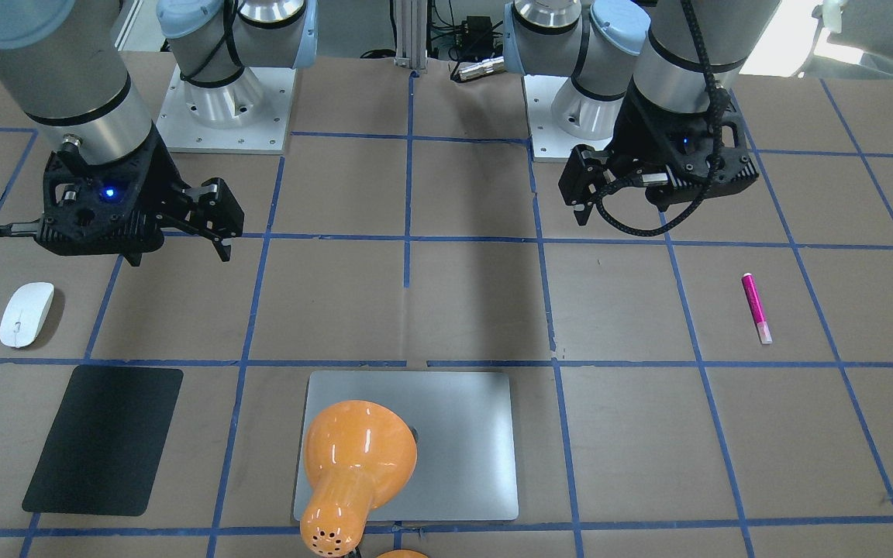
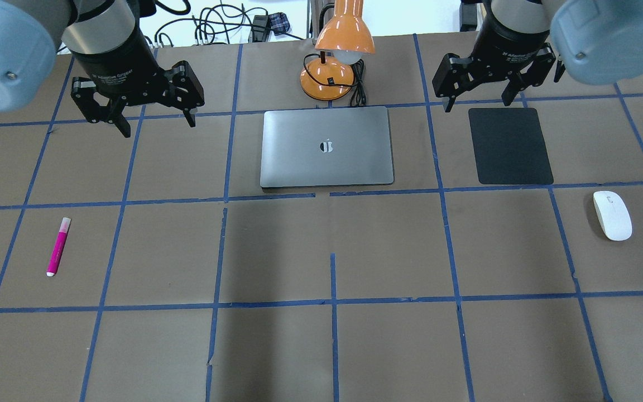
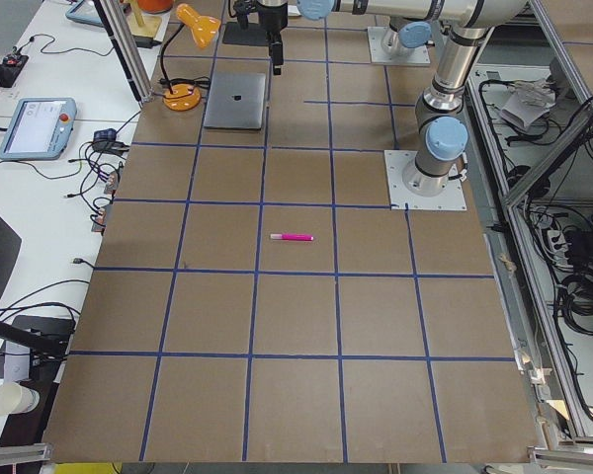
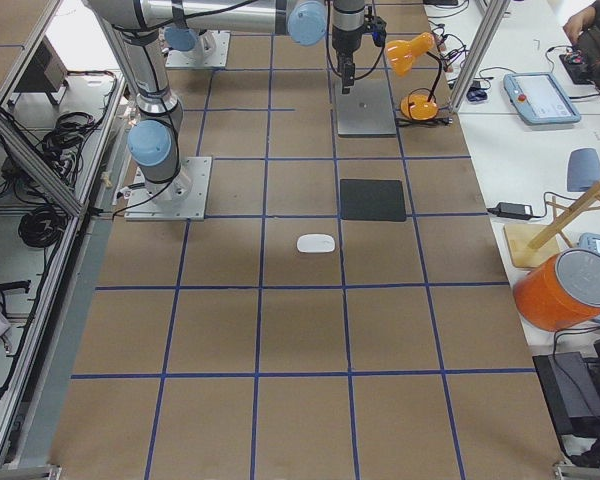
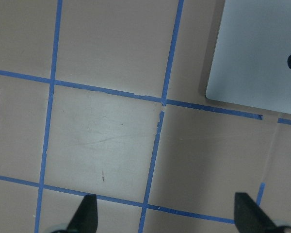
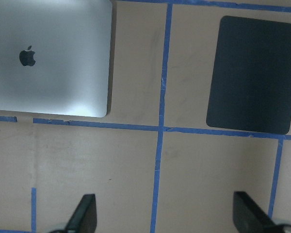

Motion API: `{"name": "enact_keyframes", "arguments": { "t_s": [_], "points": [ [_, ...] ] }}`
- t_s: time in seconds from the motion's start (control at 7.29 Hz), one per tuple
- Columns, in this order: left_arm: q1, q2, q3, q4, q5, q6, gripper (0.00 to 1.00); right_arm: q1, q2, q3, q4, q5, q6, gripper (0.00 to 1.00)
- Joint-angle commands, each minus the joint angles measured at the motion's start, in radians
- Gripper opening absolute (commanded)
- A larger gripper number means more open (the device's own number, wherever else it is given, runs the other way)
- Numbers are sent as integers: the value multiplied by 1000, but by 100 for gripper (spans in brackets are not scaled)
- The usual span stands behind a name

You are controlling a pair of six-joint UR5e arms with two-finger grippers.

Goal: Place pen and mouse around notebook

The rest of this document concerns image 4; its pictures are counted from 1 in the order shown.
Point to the black gripper body with pen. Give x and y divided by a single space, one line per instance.
346 44

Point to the silver laptop notebook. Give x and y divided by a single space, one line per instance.
365 111

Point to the black mousepad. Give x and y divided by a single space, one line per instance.
372 200

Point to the white computer mouse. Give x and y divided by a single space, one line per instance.
315 243

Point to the blue teach pendant tablet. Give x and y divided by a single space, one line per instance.
539 99

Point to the black power adapter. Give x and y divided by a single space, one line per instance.
512 211

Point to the wooden stand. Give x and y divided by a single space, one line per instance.
530 245

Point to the grey blue rounded object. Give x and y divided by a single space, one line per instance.
583 169

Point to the orange cylindrical container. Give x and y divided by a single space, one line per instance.
552 296

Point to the black box device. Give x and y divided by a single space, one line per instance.
571 397

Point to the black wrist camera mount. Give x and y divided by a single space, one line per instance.
377 29

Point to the aluminium frame post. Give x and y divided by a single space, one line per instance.
480 44

